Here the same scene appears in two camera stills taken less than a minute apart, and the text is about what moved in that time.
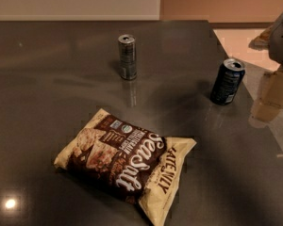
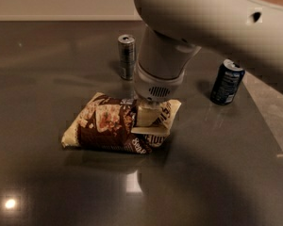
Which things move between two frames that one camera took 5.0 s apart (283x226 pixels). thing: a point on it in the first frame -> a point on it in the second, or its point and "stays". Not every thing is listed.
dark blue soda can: [227, 82] stays
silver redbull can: [127, 56] stays
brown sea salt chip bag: [130, 161] -> [106, 121]
